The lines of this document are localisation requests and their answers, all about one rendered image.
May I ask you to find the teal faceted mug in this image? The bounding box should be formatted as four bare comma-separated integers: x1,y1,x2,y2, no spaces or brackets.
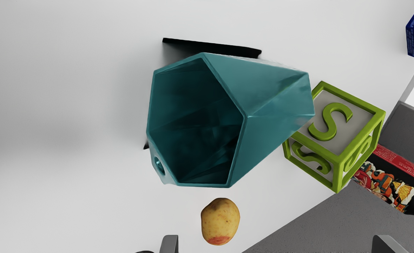
146,52,315,188

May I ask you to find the green letter block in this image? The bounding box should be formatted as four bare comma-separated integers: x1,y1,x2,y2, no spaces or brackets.
282,81,386,194

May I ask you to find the black box with red print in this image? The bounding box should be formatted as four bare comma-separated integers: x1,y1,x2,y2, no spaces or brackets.
351,143,414,217

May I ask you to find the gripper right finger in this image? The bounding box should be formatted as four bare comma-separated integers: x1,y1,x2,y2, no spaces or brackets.
372,235,409,253

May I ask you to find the yellow potato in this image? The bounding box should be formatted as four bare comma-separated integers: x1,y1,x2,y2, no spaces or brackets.
201,197,241,246

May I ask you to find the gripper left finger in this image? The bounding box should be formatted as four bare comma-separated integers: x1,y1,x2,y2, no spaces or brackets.
159,235,179,253

